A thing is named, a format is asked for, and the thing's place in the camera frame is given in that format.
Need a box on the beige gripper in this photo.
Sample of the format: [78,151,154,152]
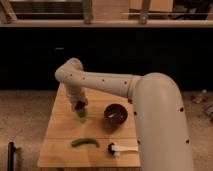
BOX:
[66,87,88,111]

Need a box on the light green cup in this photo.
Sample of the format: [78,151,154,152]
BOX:
[77,108,87,123]

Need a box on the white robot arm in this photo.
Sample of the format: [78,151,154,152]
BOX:
[55,58,195,171]

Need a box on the dark brown bowl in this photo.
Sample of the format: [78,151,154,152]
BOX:
[104,103,128,126]

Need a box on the white handled brush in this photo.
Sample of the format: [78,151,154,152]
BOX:
[107,143,138,156]

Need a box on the wooden shelf rail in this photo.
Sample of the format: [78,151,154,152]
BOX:
[0,0,213,28]

